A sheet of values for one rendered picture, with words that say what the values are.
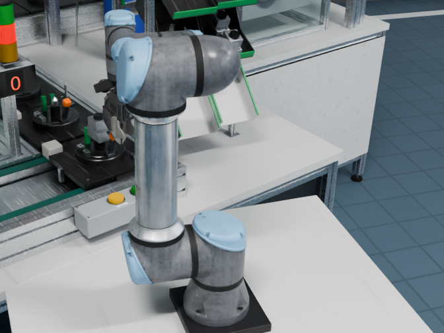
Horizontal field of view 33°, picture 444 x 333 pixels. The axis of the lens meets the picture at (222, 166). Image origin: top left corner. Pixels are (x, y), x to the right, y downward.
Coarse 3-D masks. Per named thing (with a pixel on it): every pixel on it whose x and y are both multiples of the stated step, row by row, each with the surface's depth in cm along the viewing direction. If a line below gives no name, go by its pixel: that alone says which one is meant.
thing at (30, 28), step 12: (60, 12) 320; (72, 12) 323; (84, 12) 327; (96, 12) 331; (24, 24) 312; (36, 24) 315; (72, 24) 326; (84, 24) 330; (96, 24) 334; (24, 36) 314; (36, 36) 317
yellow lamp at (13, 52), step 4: (0, 44) 191; (4, 44) 191; (8, 44) 191; (12, 44) 192; (16, 44) 193; (0, 48) 192; (4, 48) 191; (8, 48) 192; (12, 48) 192; (16, 48) 193; (0, 52) 192; (4, 52) 192; (8, 52) 192; (12, 52) 193; (16, 52) 194; (0, 56) 193; (4, 56) 192; (8, 56) 193; (12, 56) 193; (16, 56) 194; (0, 60) 194; (4, 60) 193; (8, 60) 193; (12, 60) 194; (16, 60) 194
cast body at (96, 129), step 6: (96, 114) 207; (90, 120) 207; (96, 120) 206; (102, 120) 206; (90, 126) 208; (96, 126) 205; (102, 126) 207; (90, 132) 209; (96, 132) 206; (102, 132) 206; (96, 138) 207; (102, 138) 207; (108, 138) 208
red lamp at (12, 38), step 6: (12, 24) 190; (0, 30) 189; (6, 30) 189; (12, 30) 190; (0, 36) 190; (6, 36) 190; (12, 36) 191; (0, 42) 191; (6, 42) 191; (12, 42) 191
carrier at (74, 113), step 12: (36, 108) 237; (48, 108) 233; (60, 108) 233; (72, 108) 233; (84, 108) 238; (24, 120) 229; (36, 120) 225; (48, 120) 225; (60, 120) 224; (72, 120) 226; (84, 120) 231; (24, 132) 223; (36, 132) 223; (48, 132) 223; (60, 132) 223; (72, 132) 224; (84, 132) 224; (36, 144) 216
